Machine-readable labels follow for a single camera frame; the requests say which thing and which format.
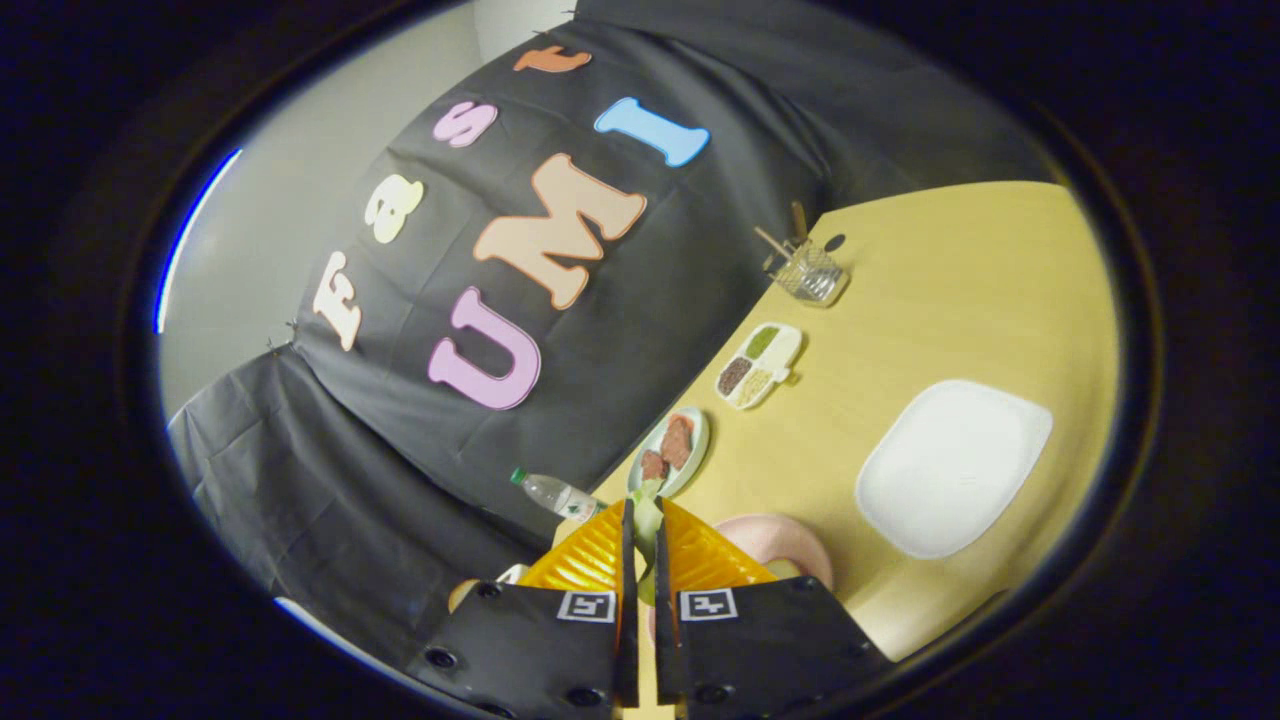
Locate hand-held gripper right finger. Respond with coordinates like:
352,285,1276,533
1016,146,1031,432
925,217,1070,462
655,497,894,720

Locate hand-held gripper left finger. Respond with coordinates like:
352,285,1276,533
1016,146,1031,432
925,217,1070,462
405,498,641,720

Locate green lettuce leaf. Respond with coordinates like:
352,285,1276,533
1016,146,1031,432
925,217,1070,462
632,478,666,606

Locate pink round plate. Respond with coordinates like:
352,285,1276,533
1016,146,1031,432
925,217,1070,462
715,513,834,601

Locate clear plastic water bottle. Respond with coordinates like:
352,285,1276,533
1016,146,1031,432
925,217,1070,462
510,466,608,524

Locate pale green round plate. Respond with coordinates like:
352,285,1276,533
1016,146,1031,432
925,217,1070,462
627,405,711,498

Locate black backdrop cloth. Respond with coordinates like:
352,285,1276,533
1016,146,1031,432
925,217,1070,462
165,0,1051,671

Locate white divided seasoning tray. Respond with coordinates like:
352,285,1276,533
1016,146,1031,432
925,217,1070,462
714,322,804,411

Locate white square plate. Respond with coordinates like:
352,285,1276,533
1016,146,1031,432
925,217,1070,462
855,378,1054,561

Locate clear glass utensil holder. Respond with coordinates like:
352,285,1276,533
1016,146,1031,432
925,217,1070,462
770,238,851,308

